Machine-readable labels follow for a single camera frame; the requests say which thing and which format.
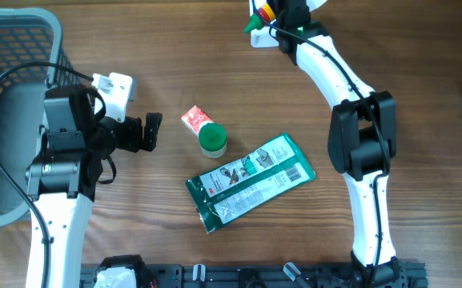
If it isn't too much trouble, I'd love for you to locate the small orange white box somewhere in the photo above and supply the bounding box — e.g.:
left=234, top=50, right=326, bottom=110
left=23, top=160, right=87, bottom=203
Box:
left=181, top=106, right=214, bottom=136

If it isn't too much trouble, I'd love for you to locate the green lidded round jar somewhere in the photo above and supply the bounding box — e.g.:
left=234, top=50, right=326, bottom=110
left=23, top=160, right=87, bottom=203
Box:
left=199, top=123, right=227, bottom=158

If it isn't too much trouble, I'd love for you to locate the green white sachet packet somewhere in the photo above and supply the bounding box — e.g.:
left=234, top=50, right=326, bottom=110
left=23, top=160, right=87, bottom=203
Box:
left=185, top=133, right=316, bottom=234

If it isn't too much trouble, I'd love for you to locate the red yellow green-capped bottle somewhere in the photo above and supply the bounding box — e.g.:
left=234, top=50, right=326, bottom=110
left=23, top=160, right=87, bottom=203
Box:
left=244, top=0, right=277, bottom=34

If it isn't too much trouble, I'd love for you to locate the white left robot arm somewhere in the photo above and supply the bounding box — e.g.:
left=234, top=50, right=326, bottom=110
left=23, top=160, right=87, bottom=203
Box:
left=26, top=85, right=163, bottom=287

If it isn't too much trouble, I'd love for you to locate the white barcode scanner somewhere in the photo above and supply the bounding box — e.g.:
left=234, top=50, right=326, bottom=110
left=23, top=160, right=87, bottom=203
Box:
left=249, top=0, right=279, bottom=48

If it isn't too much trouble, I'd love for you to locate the grey plastic mesh basket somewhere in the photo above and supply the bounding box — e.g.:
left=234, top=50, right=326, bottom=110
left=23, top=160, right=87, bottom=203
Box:
left=0, top=8, right=81, bottom=227

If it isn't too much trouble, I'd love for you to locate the black mounting rail base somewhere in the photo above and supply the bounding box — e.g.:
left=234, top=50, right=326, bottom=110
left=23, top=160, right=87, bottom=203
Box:
left=76, top=255, right=428, bottom=288

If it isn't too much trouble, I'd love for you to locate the black right camera cable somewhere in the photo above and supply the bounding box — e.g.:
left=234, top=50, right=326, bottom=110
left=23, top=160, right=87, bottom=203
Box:
left=250, top=0, right=392, bottom=281

